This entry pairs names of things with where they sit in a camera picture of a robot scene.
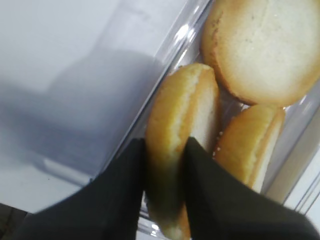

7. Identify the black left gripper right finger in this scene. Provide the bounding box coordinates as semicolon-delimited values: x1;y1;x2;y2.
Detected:
183;137;320;240

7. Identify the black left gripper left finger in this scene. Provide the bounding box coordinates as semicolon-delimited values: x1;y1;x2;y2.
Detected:
17;139;145;240

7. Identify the bun half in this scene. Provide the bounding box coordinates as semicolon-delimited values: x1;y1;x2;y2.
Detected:
213;104;286;193
201;0;320;107
145;63;220;240

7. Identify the clear bun container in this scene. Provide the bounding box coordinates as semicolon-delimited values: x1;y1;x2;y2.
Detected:
94;0;320;239

